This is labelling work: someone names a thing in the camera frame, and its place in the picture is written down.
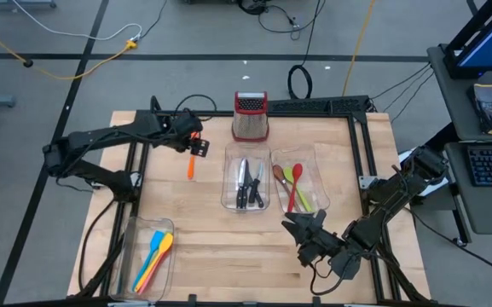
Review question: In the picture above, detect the thin black floor cable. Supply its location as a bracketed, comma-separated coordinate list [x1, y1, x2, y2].
[141, 0, 170, 39]
[411, 211, 492, 281]
[257, 0, 327, 42]

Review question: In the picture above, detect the black coiled cable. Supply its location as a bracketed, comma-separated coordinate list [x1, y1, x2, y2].
[287, 0, 327, 101]

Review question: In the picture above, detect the black-handled silver-blade knife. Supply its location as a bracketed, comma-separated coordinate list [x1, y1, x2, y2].
[248, 161, 266, 205]
[235, 157, 248, 210]

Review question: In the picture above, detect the black perforated cable tray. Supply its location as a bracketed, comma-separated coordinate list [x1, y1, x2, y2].
[266, 95, 373, 114]

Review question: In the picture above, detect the red spoon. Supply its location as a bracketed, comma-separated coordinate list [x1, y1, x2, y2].
[287, 163, 304, 213]

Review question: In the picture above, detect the blue spatula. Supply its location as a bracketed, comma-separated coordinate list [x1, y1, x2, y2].
[130, 230, 165, 293]

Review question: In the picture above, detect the small black block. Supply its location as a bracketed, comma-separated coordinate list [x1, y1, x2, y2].
[243, 159, 255, 210]

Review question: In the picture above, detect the black aluminium table frame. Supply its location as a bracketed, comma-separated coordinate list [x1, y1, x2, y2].
[74, 96, 432, 306]

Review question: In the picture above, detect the gray black work glove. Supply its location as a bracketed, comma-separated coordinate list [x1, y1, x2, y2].
[469, 83, 492, 136]

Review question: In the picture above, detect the yellow hanging cord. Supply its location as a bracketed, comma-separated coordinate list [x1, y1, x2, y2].
[341, 0, 377, 97]

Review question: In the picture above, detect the yellow spatula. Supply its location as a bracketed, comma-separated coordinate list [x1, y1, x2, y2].
[134, 232, 175, 293]

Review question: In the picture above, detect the white floor cable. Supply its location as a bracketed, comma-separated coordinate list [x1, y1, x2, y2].
[10, 0, 143, 43]

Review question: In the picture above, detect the white paper sheet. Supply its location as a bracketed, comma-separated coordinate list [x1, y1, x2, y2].
[396, 147, 449, 191]

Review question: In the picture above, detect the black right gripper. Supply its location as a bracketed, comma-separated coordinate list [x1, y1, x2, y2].
[281, 208, 345, 269]

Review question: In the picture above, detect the clear plastic bin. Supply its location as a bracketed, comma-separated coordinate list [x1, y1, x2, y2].
[220, 142, 272, 213]
[269, 147, 331, 215]
[109, 216, 177, 303]

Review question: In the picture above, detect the dark arm base cable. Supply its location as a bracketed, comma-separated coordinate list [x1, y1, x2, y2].
[78, 198, 119, 293]

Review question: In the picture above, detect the black desk leg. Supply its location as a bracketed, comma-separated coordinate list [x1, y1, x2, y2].
[428, 123, 460, 148]

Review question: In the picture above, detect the brown wooden spoon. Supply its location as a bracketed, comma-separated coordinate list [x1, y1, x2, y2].
[272, 165, 302, 212]

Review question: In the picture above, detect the light green spoon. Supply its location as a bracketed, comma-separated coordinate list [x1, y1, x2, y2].
[282, 166, 315, 214]

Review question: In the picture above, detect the red metal box grater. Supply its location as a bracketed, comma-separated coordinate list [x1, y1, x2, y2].
[231, 90, 270, 144]

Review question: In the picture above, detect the yellow floor cable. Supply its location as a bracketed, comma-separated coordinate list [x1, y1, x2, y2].
[0, 16, 138, 82]

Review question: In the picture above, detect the gray desk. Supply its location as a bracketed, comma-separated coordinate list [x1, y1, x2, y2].
[426, 42, 492, 144]

